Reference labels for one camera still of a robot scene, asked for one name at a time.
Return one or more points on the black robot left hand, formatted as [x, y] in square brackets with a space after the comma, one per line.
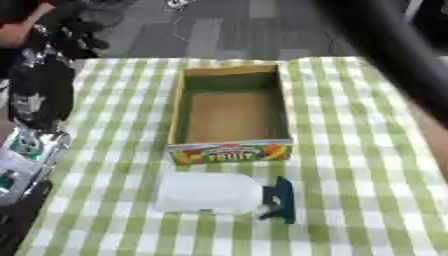
[41, 86]

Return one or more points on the person's forearm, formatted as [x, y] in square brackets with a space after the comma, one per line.
[14, 28]

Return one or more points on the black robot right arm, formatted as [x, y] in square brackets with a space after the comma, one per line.
[396, 46]

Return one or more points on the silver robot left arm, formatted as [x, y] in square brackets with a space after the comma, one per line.
[29, 156]

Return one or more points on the cardboard box with green inside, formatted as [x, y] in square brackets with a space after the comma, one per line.
[233, 116]

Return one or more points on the white spray bottle, dark trigger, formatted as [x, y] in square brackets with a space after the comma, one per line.
[204, 193]

